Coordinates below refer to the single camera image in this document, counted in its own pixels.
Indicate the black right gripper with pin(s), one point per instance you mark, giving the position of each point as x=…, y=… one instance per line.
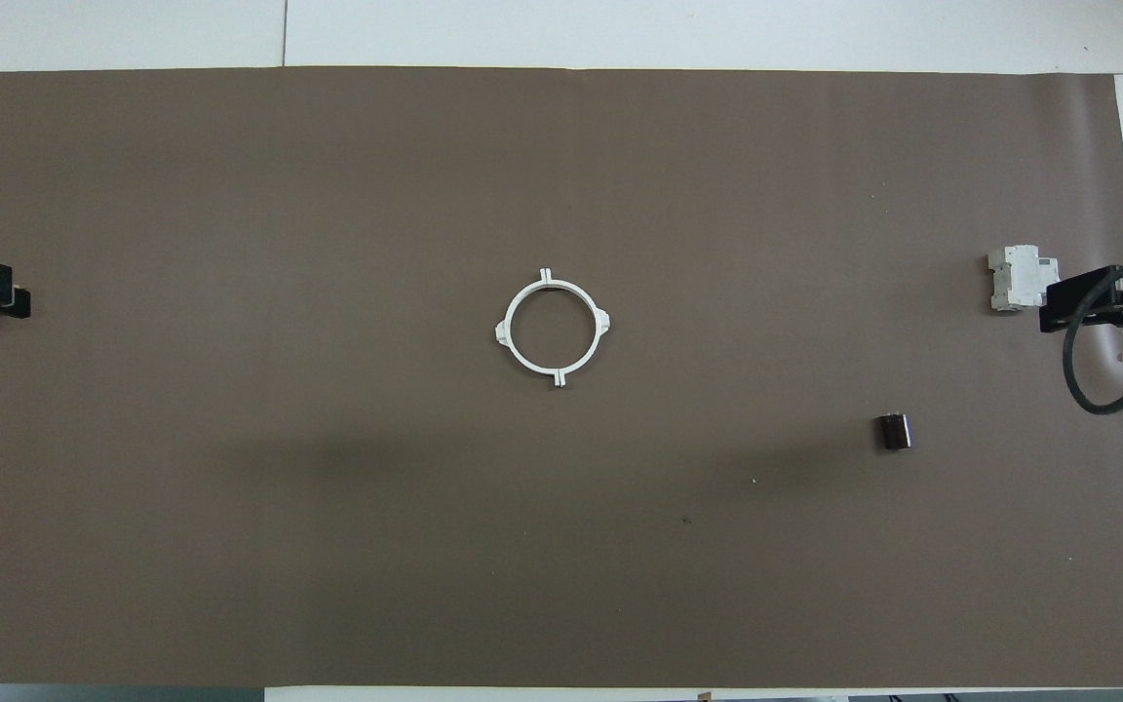
x=1117, y=304

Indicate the white half pipe clamp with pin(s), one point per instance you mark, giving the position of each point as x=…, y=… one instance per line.
x=503, y=333
x=601, y=324

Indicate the grey circuit breaker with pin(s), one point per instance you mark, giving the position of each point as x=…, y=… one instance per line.
x=1015, y=278

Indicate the dark brown small cylinder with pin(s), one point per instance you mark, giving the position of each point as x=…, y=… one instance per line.
x=893, y=432

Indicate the brown table mat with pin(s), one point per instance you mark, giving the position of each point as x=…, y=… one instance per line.
x=620, y=546

